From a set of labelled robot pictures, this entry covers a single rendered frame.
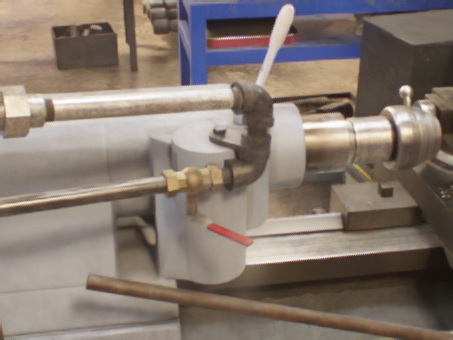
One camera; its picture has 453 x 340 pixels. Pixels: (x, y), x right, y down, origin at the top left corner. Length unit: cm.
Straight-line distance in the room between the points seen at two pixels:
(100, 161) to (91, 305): 17
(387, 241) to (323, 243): 11
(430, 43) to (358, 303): 123
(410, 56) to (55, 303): 166
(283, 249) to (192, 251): 38
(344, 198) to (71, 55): 354
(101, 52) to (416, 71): 275
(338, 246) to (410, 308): 17
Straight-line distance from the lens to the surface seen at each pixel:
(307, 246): 117
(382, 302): 125
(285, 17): 82
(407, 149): 93
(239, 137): 75
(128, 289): 75
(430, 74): 234
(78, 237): 83
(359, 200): 124
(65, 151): 81
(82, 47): 462
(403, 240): 122
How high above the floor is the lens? 148
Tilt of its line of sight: 27 degrees down
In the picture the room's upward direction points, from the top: straight up
